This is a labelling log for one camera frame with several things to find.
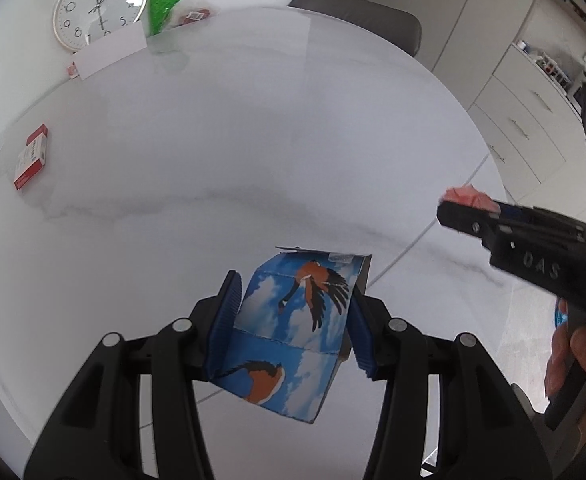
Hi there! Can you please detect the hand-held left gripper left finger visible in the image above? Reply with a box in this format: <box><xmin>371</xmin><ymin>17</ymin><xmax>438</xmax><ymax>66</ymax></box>
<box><xmin>23</xmin><ymin>270</ymin><xmax>244</xmax><ymax>480</ymax></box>

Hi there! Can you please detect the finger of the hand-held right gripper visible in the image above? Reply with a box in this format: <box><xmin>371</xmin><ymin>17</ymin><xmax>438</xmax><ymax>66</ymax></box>
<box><xmin>436</xmin><ymin>200</ymin><xmax>502</xmax><ymax>253</ymax></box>
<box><xmin>497</xmin><ymin>202</ymin><xmax>536</xmax><ymax>223</ymax></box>

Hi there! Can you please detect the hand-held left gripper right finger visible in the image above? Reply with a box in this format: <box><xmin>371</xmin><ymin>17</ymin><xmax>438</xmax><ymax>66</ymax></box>
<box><xmin>348</xmin><ymin>292</ymin><xmax>548</xmax><ymax>480</ymax></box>

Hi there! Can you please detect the pink paper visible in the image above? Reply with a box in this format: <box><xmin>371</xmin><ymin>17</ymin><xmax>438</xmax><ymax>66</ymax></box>
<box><xmin>443</xmin><ymin>186</ymin><xmax>500</xmax><ymax>211</ymax></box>

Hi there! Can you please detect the blue bird-print box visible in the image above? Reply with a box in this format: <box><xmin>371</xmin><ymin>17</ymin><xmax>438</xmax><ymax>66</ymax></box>
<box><xmin>212</xmin><ymin>246</ymin><xmax>372</xmax><ymax>423</ymax></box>

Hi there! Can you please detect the white drawer cabinet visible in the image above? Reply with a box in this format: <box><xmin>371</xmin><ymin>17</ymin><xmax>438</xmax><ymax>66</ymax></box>
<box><xmin>468</xmin><ymin>42</ymin><xmax>586</xmax><ymax>201</ymax></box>

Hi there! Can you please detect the tall white cabinet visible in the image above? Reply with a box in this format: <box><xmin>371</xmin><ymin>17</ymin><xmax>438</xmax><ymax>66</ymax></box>
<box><xmin>433</xmin><ymin>0</ymin><xmax>548</xmax><ymax>111</ymax></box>

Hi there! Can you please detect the grey chair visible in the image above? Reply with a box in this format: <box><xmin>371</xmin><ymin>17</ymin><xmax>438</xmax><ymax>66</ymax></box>
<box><xmin>288</xmin><ymin>0</ymin><xmax>422</xmax><ymax>57</ymax></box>

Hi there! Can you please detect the small red and white box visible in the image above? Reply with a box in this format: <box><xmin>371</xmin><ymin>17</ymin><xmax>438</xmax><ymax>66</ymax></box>
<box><xmin>14</xmin><ymin>124</ymin><xmax>50</xmax><ymax>191</ymax></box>

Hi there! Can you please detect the white folded card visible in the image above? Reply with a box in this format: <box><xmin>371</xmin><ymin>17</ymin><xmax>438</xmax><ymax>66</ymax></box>
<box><xmin>73</xmin><ymin>27</ymin><xmax>148</xmax><ymax>81</ymax></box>

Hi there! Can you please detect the clear wrapper with red label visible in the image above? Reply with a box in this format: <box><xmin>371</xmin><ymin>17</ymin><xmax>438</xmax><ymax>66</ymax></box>
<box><xmin>180</xmin><ymin>7</ymin><xmax>212</xmax><ymax>26</ymax></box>

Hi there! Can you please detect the green plastic wrapper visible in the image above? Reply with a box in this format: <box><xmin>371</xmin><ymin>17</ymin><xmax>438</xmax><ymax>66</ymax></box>
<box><xmin>148</xmin><ymin>0</ymin><xmax>182</xmax><ymax>38</ymax></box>

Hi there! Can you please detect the round white wall clock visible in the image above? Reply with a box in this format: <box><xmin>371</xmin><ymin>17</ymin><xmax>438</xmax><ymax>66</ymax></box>
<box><xmin>53</xmin><ymin>0</ymin><xmax>148</xmax><ymax>52</ymax></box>

